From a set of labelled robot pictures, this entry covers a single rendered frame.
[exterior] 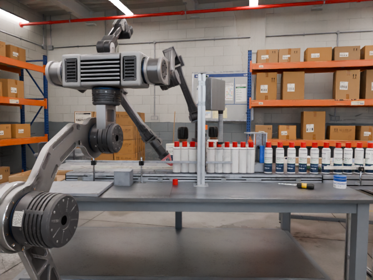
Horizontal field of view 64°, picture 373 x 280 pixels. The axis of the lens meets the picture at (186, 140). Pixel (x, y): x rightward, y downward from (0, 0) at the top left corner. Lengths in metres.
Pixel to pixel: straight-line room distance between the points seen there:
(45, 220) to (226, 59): 5.77
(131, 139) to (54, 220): 4.31
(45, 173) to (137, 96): 5.70
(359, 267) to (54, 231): 1.48
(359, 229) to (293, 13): 5.42
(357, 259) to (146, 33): 6.09
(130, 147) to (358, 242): 4.16
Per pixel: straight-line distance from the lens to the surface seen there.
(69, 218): 1.13
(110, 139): 1.41
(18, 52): 6.19
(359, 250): 1.86
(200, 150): 1.77
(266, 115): 6.34
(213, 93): 1.79
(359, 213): 1.79
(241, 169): 1.96
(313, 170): 2.09
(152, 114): 6.68
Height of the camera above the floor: 1.21
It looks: 3 degrees down
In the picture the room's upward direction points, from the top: straight up
